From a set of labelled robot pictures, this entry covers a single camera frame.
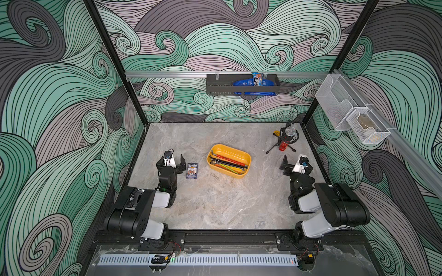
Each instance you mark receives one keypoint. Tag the small clear bin with contents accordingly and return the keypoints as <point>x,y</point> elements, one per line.
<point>367,126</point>

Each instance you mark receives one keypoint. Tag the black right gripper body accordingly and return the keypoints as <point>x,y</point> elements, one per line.
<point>295,176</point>

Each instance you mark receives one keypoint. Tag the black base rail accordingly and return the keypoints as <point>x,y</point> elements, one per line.
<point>193,240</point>

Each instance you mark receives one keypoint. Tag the clear plastic wall bin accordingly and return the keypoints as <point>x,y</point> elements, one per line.
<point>335,98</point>

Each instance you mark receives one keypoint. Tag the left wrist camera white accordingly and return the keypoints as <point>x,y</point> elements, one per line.
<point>169,158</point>

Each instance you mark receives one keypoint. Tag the red hex key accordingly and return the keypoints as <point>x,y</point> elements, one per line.
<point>228,159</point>

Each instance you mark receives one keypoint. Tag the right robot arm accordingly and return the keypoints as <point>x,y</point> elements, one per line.
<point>334,206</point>

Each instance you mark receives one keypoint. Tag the black frame corner post right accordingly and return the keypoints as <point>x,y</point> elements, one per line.
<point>356,31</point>

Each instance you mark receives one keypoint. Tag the black frame corner post left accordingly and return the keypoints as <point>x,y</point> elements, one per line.
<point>106,39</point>

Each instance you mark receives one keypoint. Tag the blue playing cards box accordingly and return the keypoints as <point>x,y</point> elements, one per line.
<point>192,171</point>

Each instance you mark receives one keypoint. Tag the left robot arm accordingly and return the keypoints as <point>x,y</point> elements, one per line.
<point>130,214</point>

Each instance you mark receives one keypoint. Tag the black hex key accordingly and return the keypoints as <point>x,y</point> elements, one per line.
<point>227,163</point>

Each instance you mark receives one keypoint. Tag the aluminium back rail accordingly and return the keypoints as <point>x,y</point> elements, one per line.
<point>203,74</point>

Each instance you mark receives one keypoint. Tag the white slotted cable duct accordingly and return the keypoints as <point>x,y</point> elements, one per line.
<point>201,260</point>

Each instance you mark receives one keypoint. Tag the black tripod microphone stand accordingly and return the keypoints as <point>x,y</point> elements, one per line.
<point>286,137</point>

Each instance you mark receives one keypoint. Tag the aluminium right rail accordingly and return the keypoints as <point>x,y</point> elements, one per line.
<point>414,159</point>

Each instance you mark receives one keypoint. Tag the yellow plastic storage box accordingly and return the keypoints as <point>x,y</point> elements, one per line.
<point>232,153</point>

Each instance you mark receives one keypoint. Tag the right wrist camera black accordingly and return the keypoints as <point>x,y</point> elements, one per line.
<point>301,165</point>

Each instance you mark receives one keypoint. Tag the black frame corner post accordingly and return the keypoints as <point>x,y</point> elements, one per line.
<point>106,39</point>
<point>356,31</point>

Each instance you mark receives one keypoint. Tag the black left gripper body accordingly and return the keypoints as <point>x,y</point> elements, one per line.
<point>178,170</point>

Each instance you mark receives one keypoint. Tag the blue snack packet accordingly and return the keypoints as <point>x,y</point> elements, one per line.
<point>258,80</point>

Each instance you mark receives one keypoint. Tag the black wall shelf basket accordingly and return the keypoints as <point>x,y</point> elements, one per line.
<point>223,84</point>

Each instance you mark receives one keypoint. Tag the aluminium rail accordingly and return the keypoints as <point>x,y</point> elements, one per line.
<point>414,159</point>
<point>203,74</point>

